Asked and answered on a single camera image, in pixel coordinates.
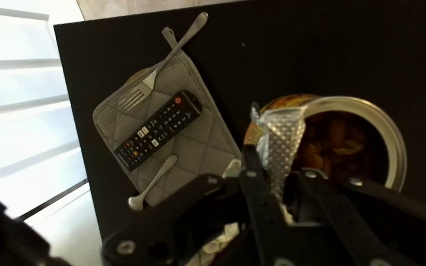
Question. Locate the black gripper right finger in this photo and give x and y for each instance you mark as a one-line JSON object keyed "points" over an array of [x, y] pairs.
{"points": [[371, 222]]}

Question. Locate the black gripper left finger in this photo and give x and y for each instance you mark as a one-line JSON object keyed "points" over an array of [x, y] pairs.
{"points": [[174, 222]]}

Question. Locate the yellow can of nuts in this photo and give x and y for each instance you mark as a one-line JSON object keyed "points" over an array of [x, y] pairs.
{"points": [[351, 142]]}

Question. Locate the silver spoon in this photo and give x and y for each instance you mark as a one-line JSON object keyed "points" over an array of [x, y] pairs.
{"points": [[155, 182]]}

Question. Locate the grey quilted pot holder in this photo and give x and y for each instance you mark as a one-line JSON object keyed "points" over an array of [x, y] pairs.
{"points": [[199, 142]]}

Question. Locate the black remote control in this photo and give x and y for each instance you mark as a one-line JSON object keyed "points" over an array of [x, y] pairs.
{"points": [[159, 131]]}

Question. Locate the silver fork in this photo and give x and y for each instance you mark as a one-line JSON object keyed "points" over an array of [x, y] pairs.
{"points": [[167, 60]]}

